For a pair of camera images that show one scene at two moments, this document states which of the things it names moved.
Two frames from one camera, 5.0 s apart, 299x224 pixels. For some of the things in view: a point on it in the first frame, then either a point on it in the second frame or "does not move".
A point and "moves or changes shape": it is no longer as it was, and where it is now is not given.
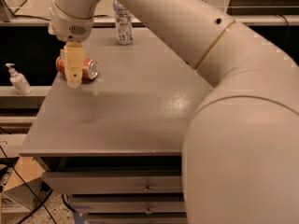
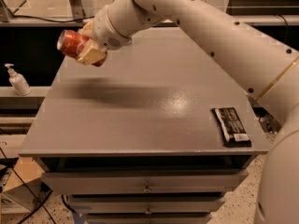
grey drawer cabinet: x=113 y=145 does not move
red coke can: x=90 y=67 moves or changes shape
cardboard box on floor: x=26 y=189 does not move
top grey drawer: x=113 y=182 does not move
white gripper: x=70 y=27 -> x=104 y=30
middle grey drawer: x=132 y=207 does not move
